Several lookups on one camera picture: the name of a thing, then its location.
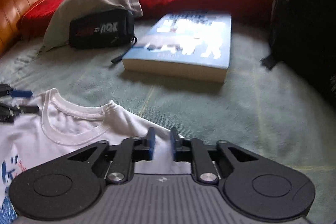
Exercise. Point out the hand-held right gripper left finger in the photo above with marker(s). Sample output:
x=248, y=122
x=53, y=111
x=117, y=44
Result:
x=151, y=145

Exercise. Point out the black backpack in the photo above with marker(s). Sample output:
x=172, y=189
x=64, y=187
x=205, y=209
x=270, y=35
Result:
x=307, y=16

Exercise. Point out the white printed t-shirt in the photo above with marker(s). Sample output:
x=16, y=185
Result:
x=78, y=134

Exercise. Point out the wooden headboard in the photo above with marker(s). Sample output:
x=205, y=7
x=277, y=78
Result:
x=18, y=3

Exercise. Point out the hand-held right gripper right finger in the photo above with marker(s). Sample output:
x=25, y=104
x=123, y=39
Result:
x=173, y=145

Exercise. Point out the black zip pouch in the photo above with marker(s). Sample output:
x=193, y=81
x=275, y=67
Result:
x=99, y=29

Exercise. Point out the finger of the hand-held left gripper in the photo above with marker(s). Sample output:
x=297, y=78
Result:
x=22, y=93
x=26, y=109

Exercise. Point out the green checked blanket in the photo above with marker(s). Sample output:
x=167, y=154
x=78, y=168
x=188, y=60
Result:
x=236, y=113

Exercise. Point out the blue paperback book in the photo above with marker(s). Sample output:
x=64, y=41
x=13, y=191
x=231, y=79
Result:
x=189, y=40

